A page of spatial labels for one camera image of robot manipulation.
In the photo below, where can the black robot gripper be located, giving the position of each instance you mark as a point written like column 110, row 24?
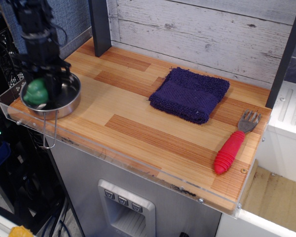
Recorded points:
column 42, row 60

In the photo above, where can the green toy avocado half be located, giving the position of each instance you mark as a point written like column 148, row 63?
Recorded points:
column 36, row 92

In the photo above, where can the stainless steel pot with handle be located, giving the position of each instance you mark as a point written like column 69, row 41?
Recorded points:
column 67, row 102

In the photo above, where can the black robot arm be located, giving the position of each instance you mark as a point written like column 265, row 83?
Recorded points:
column 33, row 16

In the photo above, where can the black storage crate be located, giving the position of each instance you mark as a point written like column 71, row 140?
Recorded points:
column 10, row 67

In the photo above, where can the clear acrylic table edge guard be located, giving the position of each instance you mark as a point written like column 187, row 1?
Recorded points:
column 115, row 122

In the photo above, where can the stainless steel toy fridge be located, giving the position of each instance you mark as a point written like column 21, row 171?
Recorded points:
column 111, row 199

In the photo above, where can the purple folded towel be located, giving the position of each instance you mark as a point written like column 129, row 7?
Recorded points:
column 188, row 95

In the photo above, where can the yellow and black object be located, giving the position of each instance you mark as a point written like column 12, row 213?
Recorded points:
column 20, row 231

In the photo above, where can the white toy sink unit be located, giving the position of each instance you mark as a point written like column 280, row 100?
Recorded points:
column 269, row 208

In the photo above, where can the dark grey left post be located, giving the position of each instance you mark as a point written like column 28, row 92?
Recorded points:
column 100, row 26

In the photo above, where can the dark grey post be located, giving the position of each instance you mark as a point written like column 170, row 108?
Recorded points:
column 283, row 66
column 100, row 26

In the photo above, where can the fork with red handle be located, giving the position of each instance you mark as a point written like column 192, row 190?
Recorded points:
column 227, row 154

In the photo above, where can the dark grey right post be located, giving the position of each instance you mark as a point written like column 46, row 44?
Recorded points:
column 283, row 66

